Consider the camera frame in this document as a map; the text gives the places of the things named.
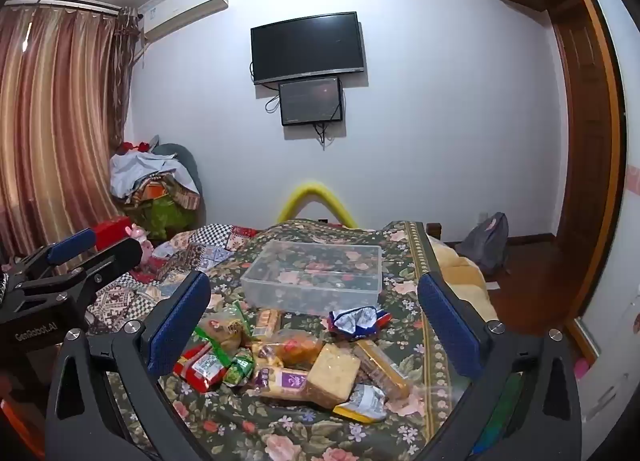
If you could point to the red box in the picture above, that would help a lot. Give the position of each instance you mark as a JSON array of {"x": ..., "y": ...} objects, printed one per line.
[{"x": 112, "y": 235}]

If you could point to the blue white packet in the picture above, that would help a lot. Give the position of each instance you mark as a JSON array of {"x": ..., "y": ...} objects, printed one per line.
[{"x": 355, "y": 323}]

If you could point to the long clear biscuit packet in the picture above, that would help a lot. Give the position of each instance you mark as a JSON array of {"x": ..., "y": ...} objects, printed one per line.
[{"x": 382, "y": 366}]

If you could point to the pink plush toy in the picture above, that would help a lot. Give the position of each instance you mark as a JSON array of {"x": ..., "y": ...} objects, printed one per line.
[{"x": 142, "y": 246}]

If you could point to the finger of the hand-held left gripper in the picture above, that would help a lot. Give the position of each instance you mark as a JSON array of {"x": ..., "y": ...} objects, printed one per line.
[
  {"x": 117, "y": 256},
  {"x": 75, "y": 243}
]

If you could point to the red snack packet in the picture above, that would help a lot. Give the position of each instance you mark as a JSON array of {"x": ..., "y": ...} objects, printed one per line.
[{"x": 200, "y": 367}]

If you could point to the floral bedspread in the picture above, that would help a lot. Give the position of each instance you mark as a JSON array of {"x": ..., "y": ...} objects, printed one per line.
[{"x": 300, "y": 433}]

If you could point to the purple label biscuit packet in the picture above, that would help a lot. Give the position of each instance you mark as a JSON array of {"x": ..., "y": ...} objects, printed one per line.
[{"x": 282, "y": 381}]

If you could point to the pile of clothes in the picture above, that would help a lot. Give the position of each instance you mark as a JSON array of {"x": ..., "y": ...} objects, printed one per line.
[{"x": 150, "y": 181}]

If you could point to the wooden door frame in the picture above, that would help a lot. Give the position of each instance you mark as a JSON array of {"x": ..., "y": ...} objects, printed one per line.
[{"x": 590, "y": 151}]

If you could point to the square cracker block packet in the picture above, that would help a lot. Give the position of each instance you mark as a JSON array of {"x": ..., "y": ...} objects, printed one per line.
[{"x": 334, "y": 373}]

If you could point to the patchwork quilt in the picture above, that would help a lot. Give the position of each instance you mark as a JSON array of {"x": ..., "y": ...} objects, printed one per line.
[{"x": 200, "y": 253}]

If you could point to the yellow blanket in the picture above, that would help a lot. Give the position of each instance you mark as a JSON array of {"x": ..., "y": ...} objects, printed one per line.
[{"x": 460, "y": 271}]

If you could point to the small black monitor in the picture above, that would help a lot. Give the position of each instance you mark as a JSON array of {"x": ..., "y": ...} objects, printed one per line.
[{"x": 311, "y": 102}]

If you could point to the yellow foam tube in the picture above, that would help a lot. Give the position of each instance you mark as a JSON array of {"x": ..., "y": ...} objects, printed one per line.
[{"x": 310, "y": 189}]

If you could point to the short clear biscuit packet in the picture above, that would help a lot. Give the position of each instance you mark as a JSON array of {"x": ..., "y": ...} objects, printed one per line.
[{"x": 267, "y": 323}]

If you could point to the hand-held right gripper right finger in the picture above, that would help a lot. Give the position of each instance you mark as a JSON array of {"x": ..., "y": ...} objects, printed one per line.
[{"x": 447, "y": 328}]

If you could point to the white air conditioner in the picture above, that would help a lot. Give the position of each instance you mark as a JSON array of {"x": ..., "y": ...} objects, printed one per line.
[{"x": 182, "y": 6}]

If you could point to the grey backpack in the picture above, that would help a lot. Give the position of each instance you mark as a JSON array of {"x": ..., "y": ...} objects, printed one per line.
[{"x": 485, "y": 243}]

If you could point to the black wall television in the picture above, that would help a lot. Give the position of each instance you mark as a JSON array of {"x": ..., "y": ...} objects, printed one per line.
[{"x": 307, "y": 48}]

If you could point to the striped brown curtain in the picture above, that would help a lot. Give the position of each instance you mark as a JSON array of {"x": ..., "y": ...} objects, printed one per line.
[{"x": 60, "y": 126}]

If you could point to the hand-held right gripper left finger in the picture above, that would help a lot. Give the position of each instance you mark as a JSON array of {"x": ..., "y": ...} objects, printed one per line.
[{"x": 180, "y": 328}]

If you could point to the bread packet with red label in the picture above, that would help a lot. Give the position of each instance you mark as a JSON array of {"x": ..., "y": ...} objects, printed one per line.
[{"x": 222, "y": 331}]

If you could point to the orange garment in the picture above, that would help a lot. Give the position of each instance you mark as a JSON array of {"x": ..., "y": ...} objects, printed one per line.
[{"x": 15, "y": 433}]

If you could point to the clear plastic container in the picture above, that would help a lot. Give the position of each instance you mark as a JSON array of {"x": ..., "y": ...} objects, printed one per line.
[{"x": 310, "y": 273}]

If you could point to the small green snack packet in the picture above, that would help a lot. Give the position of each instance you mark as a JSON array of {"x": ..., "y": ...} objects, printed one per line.
[{"x": 239, "y": 366}]

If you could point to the yellow white snack packet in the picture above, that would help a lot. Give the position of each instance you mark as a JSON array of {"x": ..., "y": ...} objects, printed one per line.
[{"x": 362, "y": 402}]

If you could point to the orange snack bag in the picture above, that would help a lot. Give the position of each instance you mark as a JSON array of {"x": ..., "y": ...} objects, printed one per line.
[{"x": 295, "y": 347}]

